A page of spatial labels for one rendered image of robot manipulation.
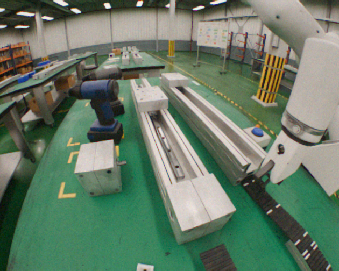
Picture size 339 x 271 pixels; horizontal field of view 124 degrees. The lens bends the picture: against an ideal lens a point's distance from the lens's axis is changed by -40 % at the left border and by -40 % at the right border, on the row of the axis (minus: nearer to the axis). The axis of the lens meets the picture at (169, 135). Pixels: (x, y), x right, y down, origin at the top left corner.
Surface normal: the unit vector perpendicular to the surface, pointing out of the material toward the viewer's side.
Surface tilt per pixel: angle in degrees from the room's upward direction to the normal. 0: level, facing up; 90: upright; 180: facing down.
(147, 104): 90
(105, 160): 0
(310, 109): 90
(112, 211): 0
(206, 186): 0
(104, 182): 90
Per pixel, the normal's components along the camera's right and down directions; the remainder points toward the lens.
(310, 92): -0.90, 0.25
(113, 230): 0.02, -0.81
